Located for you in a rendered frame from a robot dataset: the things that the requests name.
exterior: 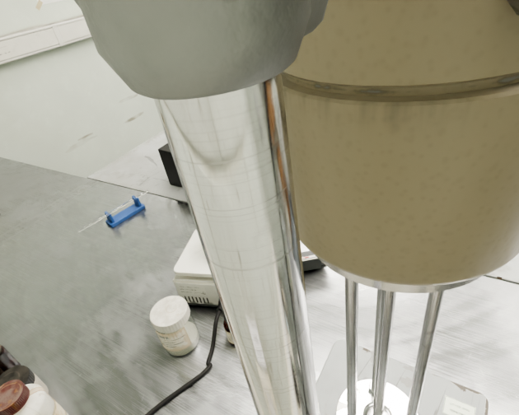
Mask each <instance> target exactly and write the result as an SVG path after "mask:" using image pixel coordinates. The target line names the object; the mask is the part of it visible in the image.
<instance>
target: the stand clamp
mask: <svg viewBox="0 0 519 415"><path fill-rule="evenodd" d="M328 1H329V0H74V2H75V3H76V4H77V5H78V6H79V7H80V8H81V10H82V14H83V16H84V18H85V21H86V24H87V27H88V29H89V31H90V33H91V37H92V39H93V41H94V44H95V47H96V50H97V52H98V54H99V55H100V56H101V57H102V58H103V59H104V60H105V61H106V62H107V63H108V65H109V66H110V67H111V68H112V69H113V70H114V71H115V73H116V74H117V75H118V76H119V77H120V78H121V79H122V80H123V81H124V83H125V84H126V85H127V86H128V87H129V88H130V89H131V90H132V91H133V92H135V93H137V94H139V95H141V96H146V97H149V98H152V99H158V100H188V99H195V98H202V97H208V96H216V95H221V94H225V93H228V92H232V91H238V90H240V89H244V88H247V87H250V86H253V85H256V84H259V83H261V82H265V81H267V80H269V79H270V78H273V77H275V76H277V75H278V74H280V73H281V72H283V71H284V70H285V69H287V68H288V67H289V66H290V65H291V64H292V63H293V62H294V61H295V59H296V58H297V55H298V52H299V49H300V46H301V43H302V39H303V37H304V36H305V35H308V34H310V33H311V32H312V31H313V30H314V29H315V28H316V27H317V26H318V25H319V24H320V23H321V22H322V21H323V19H324V16H325V10H326V7H327V4H328Z"/></svg>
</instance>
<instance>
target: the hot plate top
mask: <svg viewBox="0 0 519 415"><path fill-rule="evenodd" d="M174 272H175V274H176V275H179V276H191V277H212V274H211V272H210V269H209V266H208V262H207V260H206V257H205V254H204V252H203V247H202V245H201V242H200V239H199V235H198V232H197V230H195V231H194V233H193V235H192V236H191V238H190V239H189V242H188V244H187V245H186V246H185V249H184V251H183V253H182V254H181V256H180V258H179V260H178V261H177V263H176V265H175V267H174Z"/></svg>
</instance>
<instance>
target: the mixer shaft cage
mask: <svg viewBox="0 0 519 415"><path fill-rule="evenodd" d="M344 280H345V327H346V373H347V388H346V389H345V390H344V392H343V393H342V394H341V395H340V397H339V400H338V402H337V406H336V415H419V414H418V407H419V404H420V399H421V396H422V392H423V386H424V381H425V378H426V374H427V370H428V363H429V360H430V356H431V352H432V348H433V341H434V338H435V334H436V330H437V323H438V320H439V315H440V312H441V308H442V302H443V297H444V294H445V291H438V292H429V293H428V300H427V305H426V310H425V314H424V319H423V327H422V332H421V336H420V341H419V346H418V354H417V358H416V362H415V368H414V376H413V380H412V385H411V390H410V394H409V397H408V396H407V395H406V394H405V393H404V392H403V391H402V390H400V389H399V388H397V387H396V386H394V385H392V384H390V383H388V382H387V374H388V366H389V359H390V344H391V336H392V329H393V320H394V313H395V298H396V292H394V291H384V290H380V289H377V297H376V323H375V338H374V351H373V365H372V378H371V379H366V380H359V381H357V378H358V283H356V282H354V281H351V280H349V279H347V278H346V277H345V278H344Z"/></svg>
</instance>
